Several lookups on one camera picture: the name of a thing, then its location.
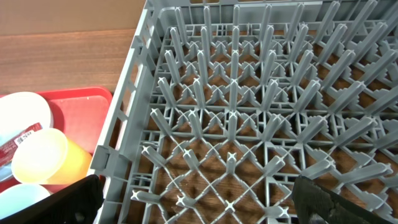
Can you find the yellow plastic cup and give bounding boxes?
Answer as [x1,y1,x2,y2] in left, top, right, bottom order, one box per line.
[11,128,92,185]

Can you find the light blue bowl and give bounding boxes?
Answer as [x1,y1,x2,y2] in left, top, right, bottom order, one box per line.
[1,184,52,219]

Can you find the red plastic tray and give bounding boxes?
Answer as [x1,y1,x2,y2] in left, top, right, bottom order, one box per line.
[0,86,113,194]

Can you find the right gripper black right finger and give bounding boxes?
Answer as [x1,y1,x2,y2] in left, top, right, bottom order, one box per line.
[292,175,388,224]

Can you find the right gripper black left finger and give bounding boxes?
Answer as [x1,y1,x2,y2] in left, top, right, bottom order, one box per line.
[1,174,104,224]

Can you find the grey dishwasher rack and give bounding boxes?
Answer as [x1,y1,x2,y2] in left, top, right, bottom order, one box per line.
[91,0,397,223]

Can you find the light blue plate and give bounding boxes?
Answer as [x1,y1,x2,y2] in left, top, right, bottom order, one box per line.
[1,91,53,145]

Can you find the red snack wrapper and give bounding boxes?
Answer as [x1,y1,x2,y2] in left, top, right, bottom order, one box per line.
[1,123,42,167]

